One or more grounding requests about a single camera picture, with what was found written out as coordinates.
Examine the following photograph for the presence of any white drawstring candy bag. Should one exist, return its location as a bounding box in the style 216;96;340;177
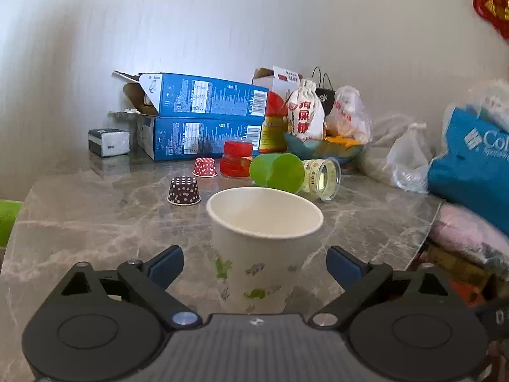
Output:
287;79;325;141

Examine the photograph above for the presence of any green plastic cup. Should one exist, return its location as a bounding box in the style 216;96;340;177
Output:
249;153;304;194

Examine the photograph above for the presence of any pink cloth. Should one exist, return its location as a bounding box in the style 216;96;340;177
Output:
429;203;508;281

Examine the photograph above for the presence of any blue white shopping bag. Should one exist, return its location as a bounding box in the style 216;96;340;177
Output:
428;108;508;233

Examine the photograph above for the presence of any purple polka dot cupcake cup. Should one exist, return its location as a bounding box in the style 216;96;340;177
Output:
166;176;201;206

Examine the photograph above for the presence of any lower blue cardboard box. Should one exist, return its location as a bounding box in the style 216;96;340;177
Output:
113;111;263;161

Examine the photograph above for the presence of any clear plastic measuring cup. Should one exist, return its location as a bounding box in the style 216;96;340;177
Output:
301;157;342;202

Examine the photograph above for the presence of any black paper gift bag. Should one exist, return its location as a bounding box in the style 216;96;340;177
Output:
311;66;336;115

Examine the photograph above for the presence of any red polka dot cupcake cup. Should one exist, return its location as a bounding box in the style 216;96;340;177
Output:
192;157;217;178

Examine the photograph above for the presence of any white floral paper cup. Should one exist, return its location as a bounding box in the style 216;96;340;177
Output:
206;187;324;315

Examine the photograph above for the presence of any green white tissue pack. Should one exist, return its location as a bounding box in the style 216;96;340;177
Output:
88;129;130;158

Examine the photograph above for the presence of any clear plastic bag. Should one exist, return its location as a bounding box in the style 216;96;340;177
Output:
356;114;433;194

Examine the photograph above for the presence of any red wall ornament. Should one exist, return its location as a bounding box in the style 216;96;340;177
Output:
472;0;509;40

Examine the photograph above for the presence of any snack-filled plastic bag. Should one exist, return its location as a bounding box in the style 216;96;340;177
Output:
325;85;372;145

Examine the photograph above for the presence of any blue cardboard box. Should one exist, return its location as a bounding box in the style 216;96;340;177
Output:
113;70;268;118
113;111;263;161

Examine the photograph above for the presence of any upper blue cardboard box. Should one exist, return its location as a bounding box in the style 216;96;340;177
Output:
113;70;268;118

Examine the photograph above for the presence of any white red carton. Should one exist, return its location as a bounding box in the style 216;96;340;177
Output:
252;66;303;101

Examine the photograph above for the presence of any red yellow box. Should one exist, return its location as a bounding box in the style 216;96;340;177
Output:
259;91;287;153

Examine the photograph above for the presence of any red translucent plastic cup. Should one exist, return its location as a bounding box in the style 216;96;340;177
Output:
219;140;254;178

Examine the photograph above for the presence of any teal bowl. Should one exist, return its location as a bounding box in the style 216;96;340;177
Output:
284;133;363;165

